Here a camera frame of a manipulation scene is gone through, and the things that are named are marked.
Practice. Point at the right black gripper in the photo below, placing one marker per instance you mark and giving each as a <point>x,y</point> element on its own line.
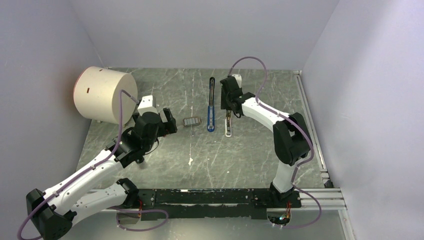
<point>224,105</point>

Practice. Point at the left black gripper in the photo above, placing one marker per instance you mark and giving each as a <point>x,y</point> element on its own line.
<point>168,126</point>

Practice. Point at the blue black stapler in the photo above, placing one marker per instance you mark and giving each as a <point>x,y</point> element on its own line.
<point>211,106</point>

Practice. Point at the beige white stapler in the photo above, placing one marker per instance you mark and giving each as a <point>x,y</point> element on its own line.
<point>228,124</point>

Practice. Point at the staple box tray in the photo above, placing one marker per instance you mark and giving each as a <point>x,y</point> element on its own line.
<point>191,121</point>

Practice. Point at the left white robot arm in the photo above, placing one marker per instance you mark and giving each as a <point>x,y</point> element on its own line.
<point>55,210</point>

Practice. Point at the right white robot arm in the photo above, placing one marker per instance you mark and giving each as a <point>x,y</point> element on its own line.
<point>292,141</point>

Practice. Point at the black bottle red cap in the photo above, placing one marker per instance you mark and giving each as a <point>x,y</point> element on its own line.
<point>141,163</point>

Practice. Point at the cream cylindrical container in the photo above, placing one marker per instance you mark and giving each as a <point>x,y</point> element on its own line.
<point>96,95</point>

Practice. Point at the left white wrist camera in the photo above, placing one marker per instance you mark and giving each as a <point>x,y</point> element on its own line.
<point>147,104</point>

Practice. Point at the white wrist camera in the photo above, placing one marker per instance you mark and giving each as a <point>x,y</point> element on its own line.
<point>238,79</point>
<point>147,104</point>

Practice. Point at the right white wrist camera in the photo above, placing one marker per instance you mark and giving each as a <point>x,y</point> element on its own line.
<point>238,79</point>

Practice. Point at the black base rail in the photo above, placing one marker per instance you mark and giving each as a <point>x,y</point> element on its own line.
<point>254,203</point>

